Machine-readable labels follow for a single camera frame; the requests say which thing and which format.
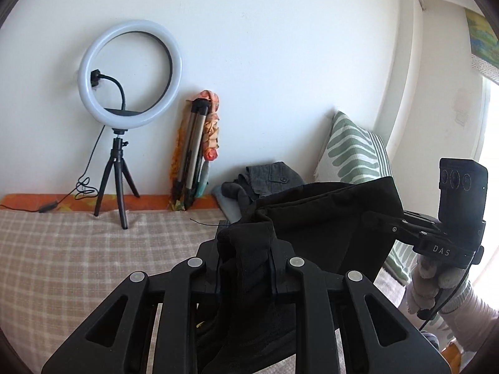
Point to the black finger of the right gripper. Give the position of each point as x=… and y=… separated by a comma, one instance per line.
x=386, y=223

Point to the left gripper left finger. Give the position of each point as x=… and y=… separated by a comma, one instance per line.
x=208, y=282

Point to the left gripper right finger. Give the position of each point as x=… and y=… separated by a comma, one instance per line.
x=283, y=281

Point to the black yellow striped sport pants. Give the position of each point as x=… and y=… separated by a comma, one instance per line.
x=323, y=222

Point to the light pink sleeve forearm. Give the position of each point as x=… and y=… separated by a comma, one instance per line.
x=475, y=326

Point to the right hand grey glove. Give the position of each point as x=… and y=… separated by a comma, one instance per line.
x=436, y=285

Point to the stack of folded grey clothes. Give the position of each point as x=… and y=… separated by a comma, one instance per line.
x=256, y=182

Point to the green white leaf pillow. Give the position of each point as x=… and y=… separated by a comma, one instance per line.
x=355, y=155

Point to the folded silver tripod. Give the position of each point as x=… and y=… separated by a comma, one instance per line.
x=183, y=185

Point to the orange floral cloth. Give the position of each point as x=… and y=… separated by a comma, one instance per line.
x=210, y=142

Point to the beige plaid bed blanket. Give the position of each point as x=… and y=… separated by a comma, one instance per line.
x=57, y=267

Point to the orange floral bed sheet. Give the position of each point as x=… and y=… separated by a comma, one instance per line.
x=32, y=202

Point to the white ring light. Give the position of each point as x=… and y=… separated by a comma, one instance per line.
x=130, y=75

